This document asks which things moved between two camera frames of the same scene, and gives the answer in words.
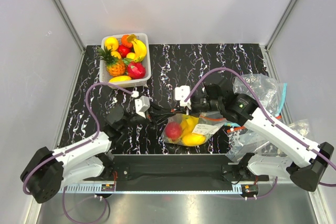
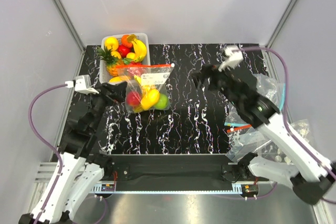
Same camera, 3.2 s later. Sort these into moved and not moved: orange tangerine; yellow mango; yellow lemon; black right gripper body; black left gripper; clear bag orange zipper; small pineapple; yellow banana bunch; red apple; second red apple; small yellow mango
Moved: yellow banana bunch; red apple; clear bag orange zipper; black right gripper body; black left gripper; yellow mango
Not moved: small pineapple; second red apple; yellow lemon; small yellow mango; orange tangerine
